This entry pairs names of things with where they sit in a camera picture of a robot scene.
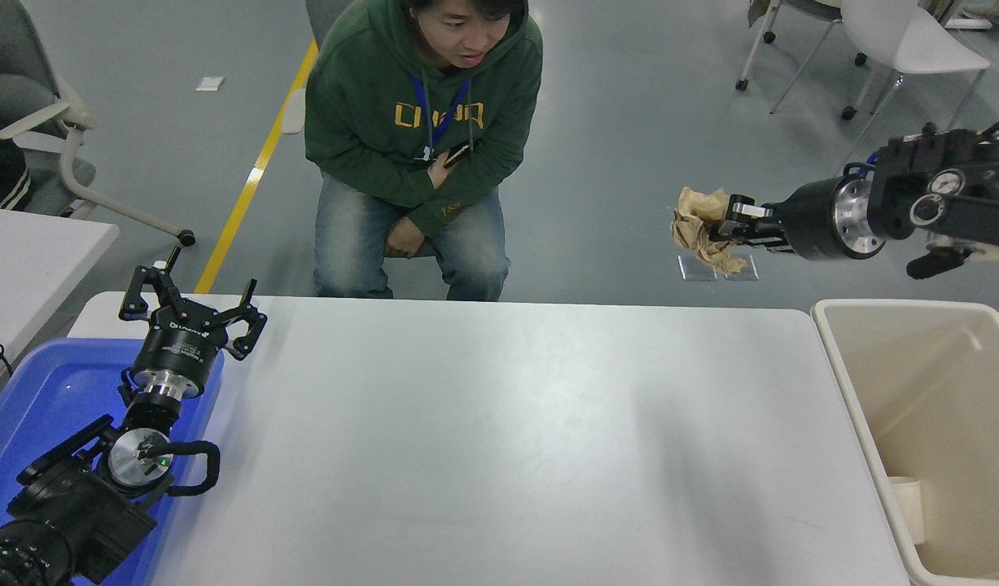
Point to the smartphone with blue case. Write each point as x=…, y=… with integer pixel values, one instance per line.
x=457, y=155

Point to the person's right hand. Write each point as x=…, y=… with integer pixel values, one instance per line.
x=444, y=172

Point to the silver floor socket cover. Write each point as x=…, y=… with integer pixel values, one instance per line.
x=688, y=271
x=752, y=269

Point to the white chair with metal legs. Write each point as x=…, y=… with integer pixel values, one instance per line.
x=922, y=41

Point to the person's left hand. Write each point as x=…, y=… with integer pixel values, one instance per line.
x=403, y=238

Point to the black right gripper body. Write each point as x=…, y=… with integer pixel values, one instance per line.
x=808, y=224

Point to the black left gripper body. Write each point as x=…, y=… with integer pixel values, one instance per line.
x=177, y=346

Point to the tan paper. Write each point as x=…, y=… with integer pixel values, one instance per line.
x=694, y=232

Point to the grey office chair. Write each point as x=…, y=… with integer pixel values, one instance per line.
x=10, y=49

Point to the rolling chair with castors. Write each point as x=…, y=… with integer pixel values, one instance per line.
x=808, y=8

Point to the white side table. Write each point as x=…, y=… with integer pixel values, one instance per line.
x=27, y=260

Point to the large pale plastic bin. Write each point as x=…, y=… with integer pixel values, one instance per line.
x=939, y=407

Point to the blue plastic tray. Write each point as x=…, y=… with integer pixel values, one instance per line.
x=51, y=391

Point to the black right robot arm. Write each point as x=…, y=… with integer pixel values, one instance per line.
x=971, y=195

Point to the white paper cup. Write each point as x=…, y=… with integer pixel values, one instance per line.
x=906, y=509

